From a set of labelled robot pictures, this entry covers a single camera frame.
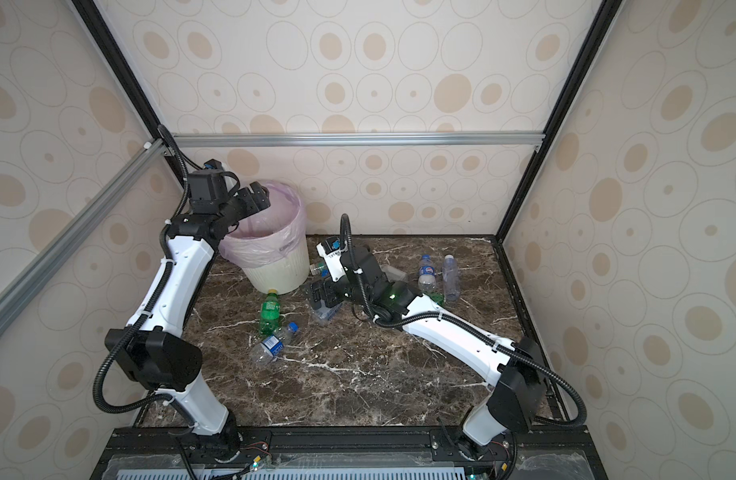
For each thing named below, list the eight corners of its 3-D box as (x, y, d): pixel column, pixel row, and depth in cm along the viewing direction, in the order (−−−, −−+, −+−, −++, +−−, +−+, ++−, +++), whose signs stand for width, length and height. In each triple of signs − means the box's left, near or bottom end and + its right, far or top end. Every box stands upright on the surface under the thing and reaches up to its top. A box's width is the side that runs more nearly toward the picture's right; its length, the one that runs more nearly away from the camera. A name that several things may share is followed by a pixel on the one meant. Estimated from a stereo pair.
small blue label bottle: (258, 369, 88) (252, 362, 84) (250, 356, 90) (245, 349, 86) (304, 337, 94) (301, 330, 90) (296, 326, 97) (292, 318, 93)
